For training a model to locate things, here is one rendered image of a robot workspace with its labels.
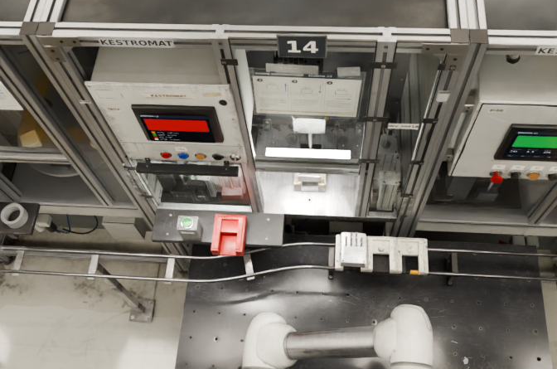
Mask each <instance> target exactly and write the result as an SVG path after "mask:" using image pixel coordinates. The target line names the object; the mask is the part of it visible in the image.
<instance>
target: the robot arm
mask: <svg viewBox="0 0 557 369"><path fill-rule="evenodd" d="M364 357H379V358H381V359H382V360H384V361H387V362H390V369H433V332H432V327H431V324H430V321H429V317H428V315H427V314H426V313H425V311H424V310H423V309H422V308H421V307H419V306H416V305H411V304H401V305H399V306H398V307H395V308H394V309H393V311H392V312H391V314H390V318H387V319H386V320H385V321H382V322H380V323H379V324H377V325H376V326H370V327H358V328H338V329H324V330H311V331H298V332H297V331H296V330H295V329H294V328H293V327H292V326H290V325H287V323H286V321H285V320H284V319H283V318H282V317H281V316H279V315H278V314H276V313H260V314H258V315H257V316H256V317H254V318H253V320H252V321H251V323H250V325H249V328H248V330H247V333H246V336H245V345H244V351H243V363H242V369H285V368H287V367H290V366H292V365H293V364H294V363H295V362H296V361H297V360H307V359H336V358H364Z"/></svg>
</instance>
